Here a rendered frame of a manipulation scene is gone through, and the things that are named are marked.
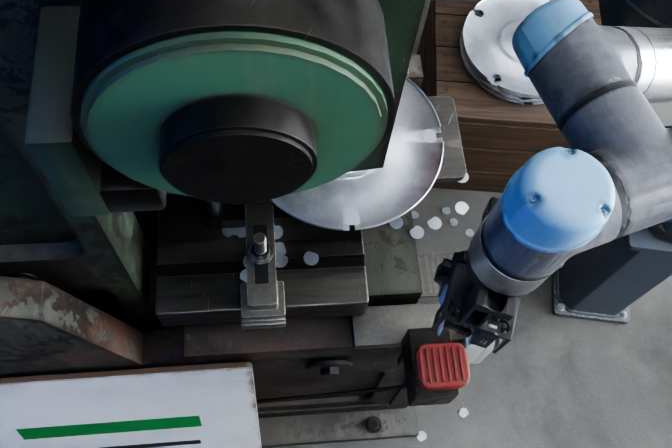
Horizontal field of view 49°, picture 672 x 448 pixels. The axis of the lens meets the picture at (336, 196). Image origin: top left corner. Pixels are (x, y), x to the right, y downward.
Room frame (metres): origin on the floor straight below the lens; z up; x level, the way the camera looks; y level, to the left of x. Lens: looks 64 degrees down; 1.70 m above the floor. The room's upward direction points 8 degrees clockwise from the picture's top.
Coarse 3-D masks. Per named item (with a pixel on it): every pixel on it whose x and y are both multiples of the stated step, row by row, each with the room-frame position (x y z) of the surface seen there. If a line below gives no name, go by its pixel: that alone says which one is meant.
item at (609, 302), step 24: (624, 240) 0.63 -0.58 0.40; (648, 240) 0.61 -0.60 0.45; (576, 264) 0.67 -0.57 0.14; (600, 264) 0.62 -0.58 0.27; (624, 264) 0.60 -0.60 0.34; (648, 264) 0.60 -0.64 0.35; (552, 288) 0.66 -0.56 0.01; (576, 288) 0.62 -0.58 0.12; (600, 288) 0.60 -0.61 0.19; (624, 288) 0.60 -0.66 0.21; (648, 288) 0.60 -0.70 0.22; (552, 312) 0.60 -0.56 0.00; (576, 312) 0.60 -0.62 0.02; (600, 312) 0.60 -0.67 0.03; (624, 312) 0.61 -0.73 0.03
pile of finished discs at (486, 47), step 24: (504, 0) 1.20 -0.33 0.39; (528, 0) 1.21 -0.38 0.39; (480, 24) 1.12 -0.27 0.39; (504, 24) 1.13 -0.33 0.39; (480, 48) 1.06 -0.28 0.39; (504, 48) 1.06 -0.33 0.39; (480, 72) 0.99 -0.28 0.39; (504, 72) 1.00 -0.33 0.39; (504, 96) 0.95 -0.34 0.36; (528, 96) 0.95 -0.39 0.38
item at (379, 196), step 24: (408, 96) 0.63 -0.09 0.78; (408, 120) 0.59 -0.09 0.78; (432, 120) 0.59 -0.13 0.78; (408, 144) 0.55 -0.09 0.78; (432, 144) 0.55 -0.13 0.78; (384, 168) 0.50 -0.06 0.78; (408, 168) 0.51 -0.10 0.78; (432, 168) 0.51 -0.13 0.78; (312, 192) 0.45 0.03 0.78; (336, 192) 0.45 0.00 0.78; (360, 192) 0.46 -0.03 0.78; (384, 192) 0.46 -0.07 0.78; (408, 192) 0.47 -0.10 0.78; (312, 216) 0.41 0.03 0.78; (336, 216) 0.42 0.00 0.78; (360, 216) 0.42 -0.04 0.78; (384, 216) 0.43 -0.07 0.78
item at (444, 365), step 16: (416, 352) 0.25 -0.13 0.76; (432, 352) 0.25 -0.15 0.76; (448, 352) 0.26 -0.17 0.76; (464, 352) 0.26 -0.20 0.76; (416, 368) 0.23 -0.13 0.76; (432, 368) 0.23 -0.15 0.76; (448, 368) 0.24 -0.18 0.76; (464, 368) 0.24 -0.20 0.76; (432, 384) 0.21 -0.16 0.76; (448, 384) 0.22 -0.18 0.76; (464, 384) 0.22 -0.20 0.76
